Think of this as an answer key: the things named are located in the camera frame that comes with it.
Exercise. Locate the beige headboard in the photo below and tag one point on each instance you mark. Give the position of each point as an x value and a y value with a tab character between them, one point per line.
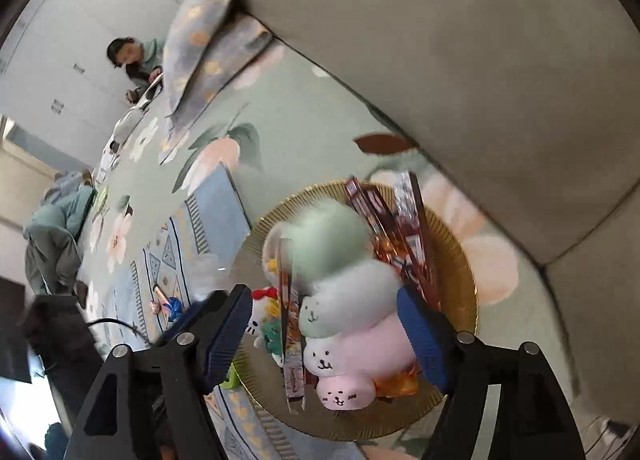
475	65

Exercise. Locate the gold rimmed plate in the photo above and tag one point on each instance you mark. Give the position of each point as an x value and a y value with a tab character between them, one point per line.
452	265

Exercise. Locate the white cat toy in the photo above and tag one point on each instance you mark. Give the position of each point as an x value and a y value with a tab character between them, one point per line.
262	315

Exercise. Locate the open book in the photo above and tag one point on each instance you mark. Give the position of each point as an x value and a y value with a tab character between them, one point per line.
150	93

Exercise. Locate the grey pencil case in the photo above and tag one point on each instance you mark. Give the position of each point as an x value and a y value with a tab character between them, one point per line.
127	124

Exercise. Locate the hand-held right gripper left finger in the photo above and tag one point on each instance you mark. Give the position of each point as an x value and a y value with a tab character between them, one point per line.
225	340

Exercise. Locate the papers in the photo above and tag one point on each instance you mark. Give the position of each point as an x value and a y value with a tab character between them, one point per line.
107	165

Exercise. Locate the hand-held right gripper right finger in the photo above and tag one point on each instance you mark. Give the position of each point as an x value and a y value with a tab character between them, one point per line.
425	335

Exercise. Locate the three-colour dumpling plush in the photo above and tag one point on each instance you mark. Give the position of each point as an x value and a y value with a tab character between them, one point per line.
360	320

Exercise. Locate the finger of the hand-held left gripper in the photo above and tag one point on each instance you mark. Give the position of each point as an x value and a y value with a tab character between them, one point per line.
192	312

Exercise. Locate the long thin snack packet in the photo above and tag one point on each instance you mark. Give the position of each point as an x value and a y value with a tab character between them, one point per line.
292	340

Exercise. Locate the blue patterned mat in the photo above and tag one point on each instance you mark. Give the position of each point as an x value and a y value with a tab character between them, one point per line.
210	220

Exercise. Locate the black wall television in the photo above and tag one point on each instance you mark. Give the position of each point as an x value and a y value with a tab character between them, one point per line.
12	330

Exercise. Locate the grey-green quilt pile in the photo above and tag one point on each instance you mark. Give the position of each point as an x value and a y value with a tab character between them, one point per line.
57	225

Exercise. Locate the white wardrobe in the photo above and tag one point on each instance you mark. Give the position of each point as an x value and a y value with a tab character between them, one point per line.
65	40

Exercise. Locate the floral bedsheet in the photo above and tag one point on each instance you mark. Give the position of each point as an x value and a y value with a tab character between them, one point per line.
320	130

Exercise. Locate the grey floral pillow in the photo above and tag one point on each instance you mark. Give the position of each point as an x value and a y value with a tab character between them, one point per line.
205	15
225	70

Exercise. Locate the cartoon print snack packet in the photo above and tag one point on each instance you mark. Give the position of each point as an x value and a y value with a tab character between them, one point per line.
412	240

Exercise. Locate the small blue figurine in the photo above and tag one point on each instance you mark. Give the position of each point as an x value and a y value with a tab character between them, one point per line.
167	307

